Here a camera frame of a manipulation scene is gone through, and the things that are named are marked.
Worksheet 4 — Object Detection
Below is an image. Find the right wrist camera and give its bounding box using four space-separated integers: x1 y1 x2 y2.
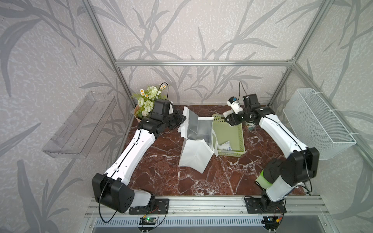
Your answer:
227 97 243 114

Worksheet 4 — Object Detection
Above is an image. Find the white insulated delivery bag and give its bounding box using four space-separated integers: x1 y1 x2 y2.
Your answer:
178 107 218 173

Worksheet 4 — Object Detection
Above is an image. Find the flower bouquet in paper pot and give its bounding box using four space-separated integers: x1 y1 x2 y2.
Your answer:
131 82 169 122

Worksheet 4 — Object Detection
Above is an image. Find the round decorated tin can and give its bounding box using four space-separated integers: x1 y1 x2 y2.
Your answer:
245 122 256 131

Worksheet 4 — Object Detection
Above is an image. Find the green plastic basket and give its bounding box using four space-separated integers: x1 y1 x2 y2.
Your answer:
212 115 246 157

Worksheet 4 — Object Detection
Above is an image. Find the clear acrylic wall shelf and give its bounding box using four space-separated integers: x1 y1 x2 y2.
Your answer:
42 91 117 159

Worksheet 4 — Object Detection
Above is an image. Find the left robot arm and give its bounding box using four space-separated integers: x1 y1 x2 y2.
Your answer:
92 100 186 213

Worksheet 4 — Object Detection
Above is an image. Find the white wire mesh basket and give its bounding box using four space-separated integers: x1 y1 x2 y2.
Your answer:
283 88 356 160

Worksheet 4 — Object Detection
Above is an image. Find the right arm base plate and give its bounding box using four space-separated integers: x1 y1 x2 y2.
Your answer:
244 196 287 214

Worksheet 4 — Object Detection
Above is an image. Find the controller board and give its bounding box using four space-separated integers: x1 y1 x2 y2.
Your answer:
139 217 158 227
262 216 283 226

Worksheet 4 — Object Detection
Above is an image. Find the left controller board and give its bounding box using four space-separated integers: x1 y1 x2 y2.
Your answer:
139 217 158 227

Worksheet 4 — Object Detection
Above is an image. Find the white ice pack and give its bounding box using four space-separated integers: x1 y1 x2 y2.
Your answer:
218 141 232 151

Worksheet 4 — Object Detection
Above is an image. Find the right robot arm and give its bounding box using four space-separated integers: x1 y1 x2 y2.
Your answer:
223 94 320 214

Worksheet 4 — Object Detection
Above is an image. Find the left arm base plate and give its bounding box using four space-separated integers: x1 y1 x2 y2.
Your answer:
129 198 170 215

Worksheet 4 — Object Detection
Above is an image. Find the right controller board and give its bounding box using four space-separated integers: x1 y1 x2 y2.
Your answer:
262 216 283 226

